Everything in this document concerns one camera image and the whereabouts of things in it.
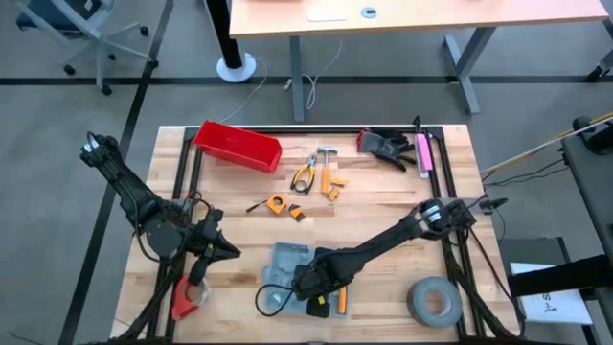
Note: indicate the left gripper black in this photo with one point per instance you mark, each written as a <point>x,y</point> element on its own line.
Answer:
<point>213,239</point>

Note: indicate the grey desk grommet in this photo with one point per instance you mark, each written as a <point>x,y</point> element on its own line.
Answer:
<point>368,12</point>

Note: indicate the grey office chair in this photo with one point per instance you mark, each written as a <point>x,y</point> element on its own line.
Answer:
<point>91,29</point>

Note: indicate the grey duct tape roll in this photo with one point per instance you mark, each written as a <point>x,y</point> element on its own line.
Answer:
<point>419,306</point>

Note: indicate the small black post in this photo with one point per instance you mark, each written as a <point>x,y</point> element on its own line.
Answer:
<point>416,125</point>

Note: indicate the grey plastic tool case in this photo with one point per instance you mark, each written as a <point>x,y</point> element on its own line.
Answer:
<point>282,263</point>

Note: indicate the wooden desk grey legs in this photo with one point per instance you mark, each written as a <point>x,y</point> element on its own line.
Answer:
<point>431,14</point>

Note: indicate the black aluminium table frame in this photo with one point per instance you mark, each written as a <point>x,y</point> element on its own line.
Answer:
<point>325,130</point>

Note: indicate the white paper sheet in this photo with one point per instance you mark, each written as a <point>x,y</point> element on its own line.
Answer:
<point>555,306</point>

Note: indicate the orange tape measure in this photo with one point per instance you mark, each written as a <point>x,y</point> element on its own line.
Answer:
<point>277,203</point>

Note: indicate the pink stapler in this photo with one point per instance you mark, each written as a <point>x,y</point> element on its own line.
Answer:
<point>423,148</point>

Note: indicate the black cart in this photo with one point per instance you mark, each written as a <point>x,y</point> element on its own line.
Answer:
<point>594,201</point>

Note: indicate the black work glove red cuff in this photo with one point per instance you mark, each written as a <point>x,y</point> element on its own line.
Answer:
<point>378,144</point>

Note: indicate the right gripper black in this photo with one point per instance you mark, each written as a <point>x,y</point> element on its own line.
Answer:
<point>321,278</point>

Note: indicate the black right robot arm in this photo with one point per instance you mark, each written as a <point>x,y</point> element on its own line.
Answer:
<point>383,239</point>

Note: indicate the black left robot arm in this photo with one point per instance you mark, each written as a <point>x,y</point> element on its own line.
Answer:
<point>134,196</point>

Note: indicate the black clamp bracket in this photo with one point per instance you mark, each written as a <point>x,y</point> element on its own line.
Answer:
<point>493,202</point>

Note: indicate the small orange bit holder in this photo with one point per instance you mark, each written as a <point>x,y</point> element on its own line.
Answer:
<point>333,193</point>

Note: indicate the black beam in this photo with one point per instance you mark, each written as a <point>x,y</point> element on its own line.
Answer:
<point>551,280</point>

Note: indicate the red plastic bin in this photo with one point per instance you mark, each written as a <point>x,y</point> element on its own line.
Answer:
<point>234,146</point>

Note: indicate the pole with white round base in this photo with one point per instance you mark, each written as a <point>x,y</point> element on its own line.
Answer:
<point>235,69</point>

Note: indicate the red tape dispenser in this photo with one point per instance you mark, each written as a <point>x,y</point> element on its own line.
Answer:
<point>182,302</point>

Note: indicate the white yellow rod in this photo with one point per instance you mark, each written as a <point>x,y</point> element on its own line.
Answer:
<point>527,152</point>

